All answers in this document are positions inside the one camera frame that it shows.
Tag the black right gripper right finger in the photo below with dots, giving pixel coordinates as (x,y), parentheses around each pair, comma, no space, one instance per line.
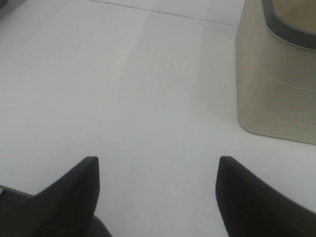
(249,207)

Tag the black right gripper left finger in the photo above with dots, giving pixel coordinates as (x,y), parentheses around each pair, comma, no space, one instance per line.
(63,209)

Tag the beige bin with grey rim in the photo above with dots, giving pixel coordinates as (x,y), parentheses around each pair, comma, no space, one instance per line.
(276,69)

